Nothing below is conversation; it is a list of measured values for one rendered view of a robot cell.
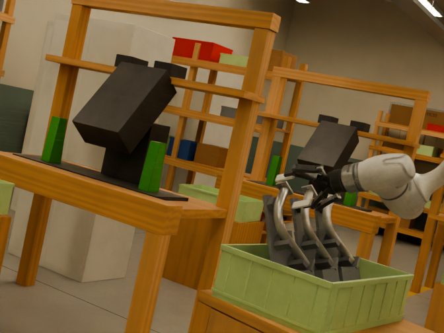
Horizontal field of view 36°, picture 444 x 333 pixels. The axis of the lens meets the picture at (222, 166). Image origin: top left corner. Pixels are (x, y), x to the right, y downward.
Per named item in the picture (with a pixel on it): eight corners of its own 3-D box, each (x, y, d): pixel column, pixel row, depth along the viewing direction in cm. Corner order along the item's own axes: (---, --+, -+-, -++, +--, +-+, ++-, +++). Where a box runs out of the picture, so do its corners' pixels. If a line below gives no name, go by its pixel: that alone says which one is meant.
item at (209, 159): (243, 256, 748) (289, 49, 735) (76, 201, 875) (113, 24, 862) (265, 254, 794) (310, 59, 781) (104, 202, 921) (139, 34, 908)
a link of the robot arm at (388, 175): (355, 182, 205) (372, 203, 214) (405, 172, 197) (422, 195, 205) (356, 152, 211) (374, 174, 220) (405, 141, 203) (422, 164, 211)
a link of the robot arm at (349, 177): (359, 155, 213) (341, 159, 216) (354, 174, 206) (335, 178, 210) (370, 177, 217) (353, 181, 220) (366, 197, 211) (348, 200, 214)
